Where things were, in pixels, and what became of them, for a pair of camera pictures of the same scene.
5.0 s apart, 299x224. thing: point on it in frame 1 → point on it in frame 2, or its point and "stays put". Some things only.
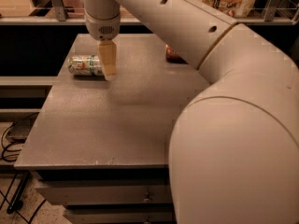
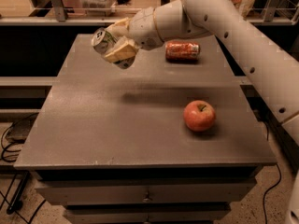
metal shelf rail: (59, 15) stays put
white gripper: (102, 28) → (142, 26)
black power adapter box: (21, 129) stays put
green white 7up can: (85, 64) → (102, 40)
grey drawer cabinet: (101, 148) stays put
